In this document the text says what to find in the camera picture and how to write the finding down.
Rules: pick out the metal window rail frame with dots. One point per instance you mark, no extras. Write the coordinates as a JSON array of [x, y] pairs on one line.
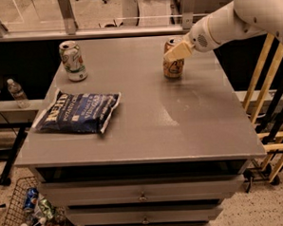
[[35, 20]]

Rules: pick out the green can in basket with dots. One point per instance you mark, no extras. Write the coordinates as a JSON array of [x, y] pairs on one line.
[[46, 208]]

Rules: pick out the blue potato chip bag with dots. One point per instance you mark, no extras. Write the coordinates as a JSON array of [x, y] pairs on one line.
[[77, 113]]

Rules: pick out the white bottle in basket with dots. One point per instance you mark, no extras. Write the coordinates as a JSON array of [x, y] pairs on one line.
[[34, 222]]

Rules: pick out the blue can in basket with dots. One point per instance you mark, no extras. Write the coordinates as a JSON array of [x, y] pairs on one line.
[[31, 199]]

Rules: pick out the grey drawer cabinet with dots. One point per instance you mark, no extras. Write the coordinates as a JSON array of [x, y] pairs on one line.
[[173, 149]]

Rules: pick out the wire basket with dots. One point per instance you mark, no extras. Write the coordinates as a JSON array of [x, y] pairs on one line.
[[15, 214]]

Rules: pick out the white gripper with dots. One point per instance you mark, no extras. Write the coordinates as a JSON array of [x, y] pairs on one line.
[[198, 39]]

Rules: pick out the orange soda can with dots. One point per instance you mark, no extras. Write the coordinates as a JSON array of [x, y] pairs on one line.
[[172, 69]]

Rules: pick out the clear plastic water bottle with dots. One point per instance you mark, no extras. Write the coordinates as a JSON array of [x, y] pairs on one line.
[[18, 93]]

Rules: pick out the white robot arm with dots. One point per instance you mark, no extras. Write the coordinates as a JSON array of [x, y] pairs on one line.
[[240, 19]]

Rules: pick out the green white soda can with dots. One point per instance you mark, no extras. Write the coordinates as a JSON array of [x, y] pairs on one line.
[[72, 60]]

